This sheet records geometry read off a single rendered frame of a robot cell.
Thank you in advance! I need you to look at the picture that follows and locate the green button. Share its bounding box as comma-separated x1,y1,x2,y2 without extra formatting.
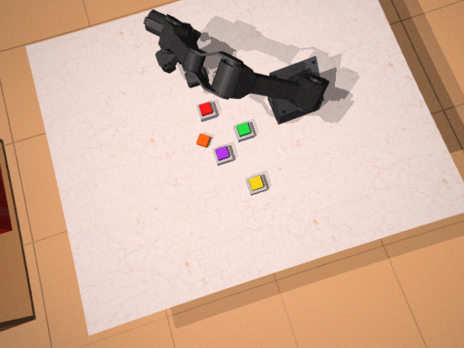
234,120,254,142

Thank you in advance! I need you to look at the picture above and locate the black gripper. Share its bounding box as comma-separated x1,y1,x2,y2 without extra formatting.
184,43,209,88

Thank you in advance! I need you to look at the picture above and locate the yellow button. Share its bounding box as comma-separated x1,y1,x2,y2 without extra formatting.
246,174,267,195

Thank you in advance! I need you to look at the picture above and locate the orange block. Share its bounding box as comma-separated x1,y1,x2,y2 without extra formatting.
196,134,211,148

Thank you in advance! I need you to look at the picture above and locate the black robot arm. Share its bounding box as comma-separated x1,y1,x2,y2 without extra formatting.
144,10,330,113

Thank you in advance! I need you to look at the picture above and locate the purple button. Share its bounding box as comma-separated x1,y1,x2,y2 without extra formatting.
213,144,233,166

